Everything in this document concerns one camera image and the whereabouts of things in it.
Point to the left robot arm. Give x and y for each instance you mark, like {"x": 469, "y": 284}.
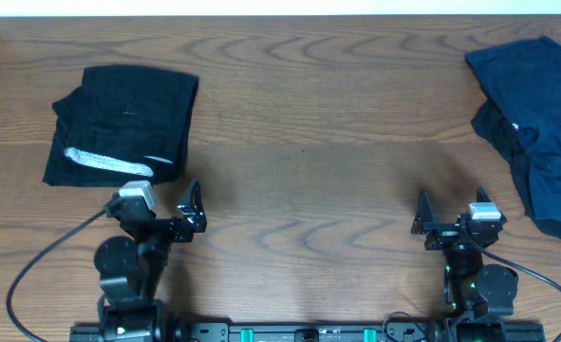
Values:
{"x": 131, "y": 266}

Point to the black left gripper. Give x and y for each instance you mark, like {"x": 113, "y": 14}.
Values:
{"x": 164, "y": 226}

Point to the dark navy clothes pile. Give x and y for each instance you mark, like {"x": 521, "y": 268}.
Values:
{"x": 521, "y": 120}

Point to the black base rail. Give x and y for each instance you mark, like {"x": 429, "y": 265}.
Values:
{"x": 393, "y": 331}

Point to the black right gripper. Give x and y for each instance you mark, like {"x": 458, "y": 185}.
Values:
{"x": 449, "y": 227}

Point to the black shorts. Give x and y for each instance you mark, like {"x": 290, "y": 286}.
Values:
{"x": 123, "y": 123}

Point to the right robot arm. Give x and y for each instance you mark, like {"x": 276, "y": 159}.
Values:
{"x": 480, "y": 294}

